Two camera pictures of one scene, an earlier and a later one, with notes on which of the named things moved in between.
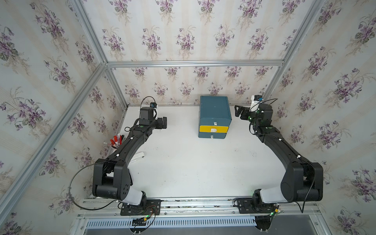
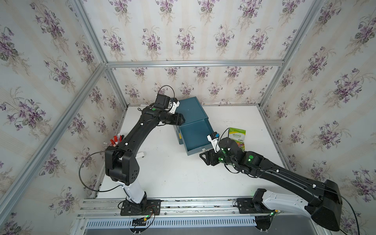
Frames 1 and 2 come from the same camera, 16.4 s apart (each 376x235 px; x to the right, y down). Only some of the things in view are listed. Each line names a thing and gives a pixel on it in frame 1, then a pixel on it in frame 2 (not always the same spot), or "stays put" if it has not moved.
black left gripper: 159,126 -> 177,119
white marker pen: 138,155 stays put
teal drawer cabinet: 214,117 -> 193,133
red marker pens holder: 117,141 stays put
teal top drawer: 215,122 -> 194,136
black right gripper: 246,110 -> 207,154
